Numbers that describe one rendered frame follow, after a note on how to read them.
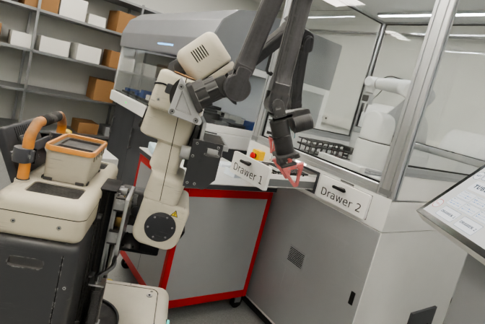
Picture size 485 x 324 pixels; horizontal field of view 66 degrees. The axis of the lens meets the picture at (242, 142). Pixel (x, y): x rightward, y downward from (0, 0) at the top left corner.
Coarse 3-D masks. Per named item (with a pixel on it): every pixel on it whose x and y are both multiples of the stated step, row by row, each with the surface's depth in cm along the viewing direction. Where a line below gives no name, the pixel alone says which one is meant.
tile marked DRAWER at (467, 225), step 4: (464, 216) 118; (460, 220) 118; (464, 220) 117; (468, 220) 116; (472, 220) 114; (456, 224) 117; (460, 224) 116; (464, 224) 115; (468, 224) 114; (472, 224) 113; (476, 224) 112; (480, 224) 111; (460, 228) 115; (464, 228) 114; (468, 228) 112; (472, 228) 112; (476, 228) 110; (480, 228) 109; (468, 232) 111; (472, 232) 110
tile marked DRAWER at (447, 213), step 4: (444, 208) 129; (448, 208) 127; (436, 212) 129; (440, 212) 128; (444, 212) 127; (448, 212) 125; (452, 212) 124; (456, 212) 123; (440, 216) 126; (444, 216) 125; (448, 216) 123; (452, 216) 122; (456, 216) 121; (448, 220) 122; (452, 220) 120
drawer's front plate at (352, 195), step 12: (324, 180) 182; (336, 180) 178; (324, 192) 182; (336, 192) 176; (348, 192) 171; (360, 192) 166; (336, 204) 175; (348, 204) 170; (360, 204) 165; (360, 216) 164
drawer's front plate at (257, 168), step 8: (240, 152) 188; (232, 160) 190; (248, 160) 180; (256, 160) 177; (232, 168) 190; (240, 168) 184; (248, 168) 179; (256, 168) 175; (264, 168) 170; (240, 176) 184; (248, 176) 179; (256, 176) 174; (264, 176) 170; (256, 184) 173; (264, 184) 169
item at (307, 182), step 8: (272, 176) 172; (280, 176) 175; (296, 176) 181; (304, 176) 198; (312, 176) 194; (272, 184) 173; (280, 184) 176; (288, 184) 179; (304, 184) 185; (312, 184) 189
